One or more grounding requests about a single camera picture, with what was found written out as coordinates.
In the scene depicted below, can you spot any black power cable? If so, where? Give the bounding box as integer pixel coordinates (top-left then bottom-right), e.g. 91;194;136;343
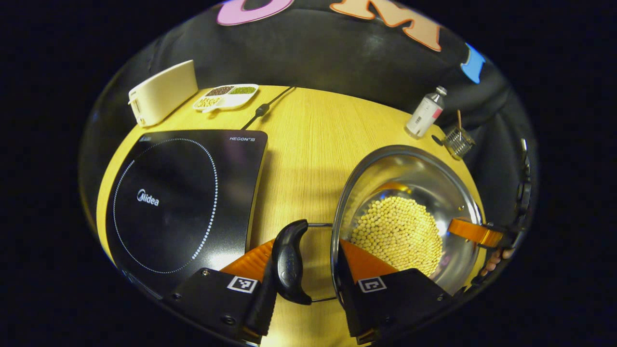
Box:
240;86;295;131

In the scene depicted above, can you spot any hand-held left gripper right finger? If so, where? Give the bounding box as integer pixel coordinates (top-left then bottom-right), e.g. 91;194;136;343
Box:
335;239;454;345

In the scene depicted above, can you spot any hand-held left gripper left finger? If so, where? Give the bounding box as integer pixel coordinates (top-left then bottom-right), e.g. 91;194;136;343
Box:
161;239;280;345

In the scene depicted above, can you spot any white toaster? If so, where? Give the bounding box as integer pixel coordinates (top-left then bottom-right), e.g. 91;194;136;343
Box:
128;60;199;128

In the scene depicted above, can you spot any wire mesh holder with stick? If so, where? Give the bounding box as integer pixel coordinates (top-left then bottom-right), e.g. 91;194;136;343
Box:
443;110;476;160

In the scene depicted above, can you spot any black induction cooktop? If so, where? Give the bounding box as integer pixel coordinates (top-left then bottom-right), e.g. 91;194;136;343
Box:
105;129;268;299

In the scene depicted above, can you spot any steel pot with black handles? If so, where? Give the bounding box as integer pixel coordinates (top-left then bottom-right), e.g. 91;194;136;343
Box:
271;145;484;305

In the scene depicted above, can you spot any pile of yellow soybeans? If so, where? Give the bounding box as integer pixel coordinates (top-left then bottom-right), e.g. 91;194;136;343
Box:
349;195;444;276

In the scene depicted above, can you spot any white plastic bottle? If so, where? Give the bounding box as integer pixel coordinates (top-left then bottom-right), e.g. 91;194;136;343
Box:
405;86;448;139

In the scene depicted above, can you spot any white divided dish with grains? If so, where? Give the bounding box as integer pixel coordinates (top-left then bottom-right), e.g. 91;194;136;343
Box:
193;84;259;113

